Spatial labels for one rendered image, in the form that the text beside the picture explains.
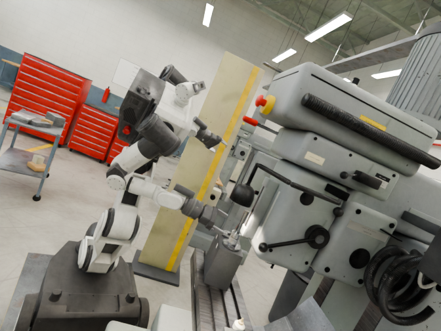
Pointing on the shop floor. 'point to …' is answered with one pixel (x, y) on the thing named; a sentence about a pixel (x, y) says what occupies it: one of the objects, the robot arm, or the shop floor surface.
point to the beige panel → (199, 168)
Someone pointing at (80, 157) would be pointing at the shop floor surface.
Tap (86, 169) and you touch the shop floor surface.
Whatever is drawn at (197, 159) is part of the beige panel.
